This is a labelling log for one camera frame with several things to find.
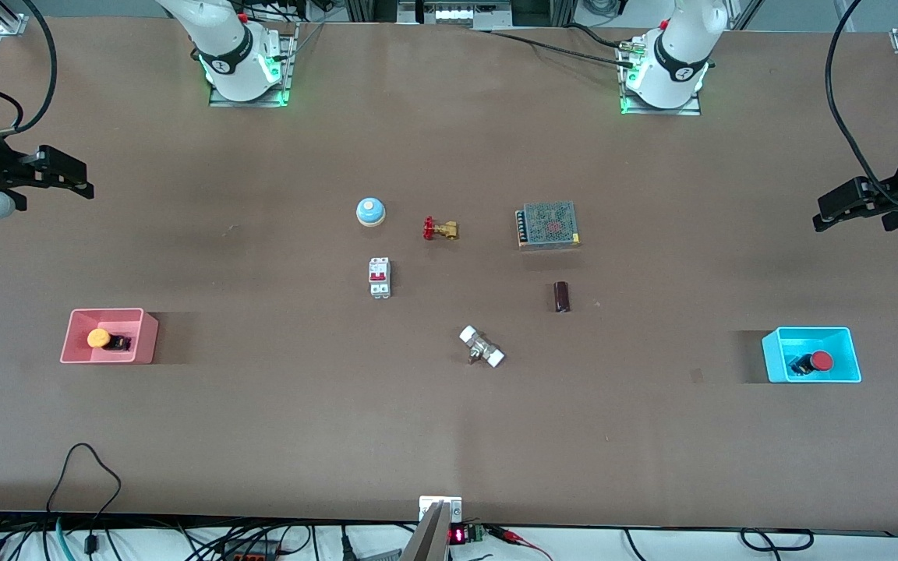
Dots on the cyan plastic bin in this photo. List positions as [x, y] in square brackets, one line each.
[846, 347]

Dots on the red push button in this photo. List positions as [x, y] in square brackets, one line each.
[819, 361]

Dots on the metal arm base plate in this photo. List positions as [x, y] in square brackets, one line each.
[694, 109]
[287, 74]

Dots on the blue round bell button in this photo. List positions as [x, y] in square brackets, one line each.
[370, 211]

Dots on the metal fitting white caps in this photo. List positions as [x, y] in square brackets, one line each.
[482, 347]

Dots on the pink plastic bin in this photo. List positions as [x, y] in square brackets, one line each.
[75, 339]

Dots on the dark brown cylindrical capacitor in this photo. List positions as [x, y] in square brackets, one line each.
[562, 297]

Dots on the red digit display module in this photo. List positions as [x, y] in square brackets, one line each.
[464, 534]

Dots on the yellow push button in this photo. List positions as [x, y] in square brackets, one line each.
[100, 339]

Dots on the grey camera mount bar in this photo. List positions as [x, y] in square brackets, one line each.
[429, 534]

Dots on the metal mesh power supply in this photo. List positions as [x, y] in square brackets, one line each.
[549, 225]

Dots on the white circuit breaker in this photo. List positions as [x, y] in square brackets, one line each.
[380, 278]

